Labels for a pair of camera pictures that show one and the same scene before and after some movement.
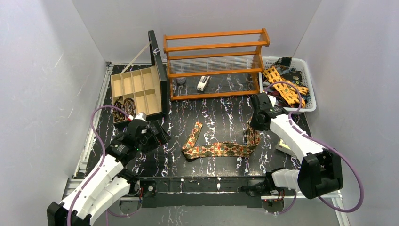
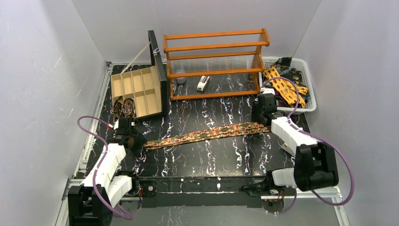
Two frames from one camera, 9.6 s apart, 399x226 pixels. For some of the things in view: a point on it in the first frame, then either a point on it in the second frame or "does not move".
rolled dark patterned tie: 117,116 does not move
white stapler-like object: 203,83 does not move
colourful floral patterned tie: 220,149 -> 223,132
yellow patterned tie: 291,93 does not move
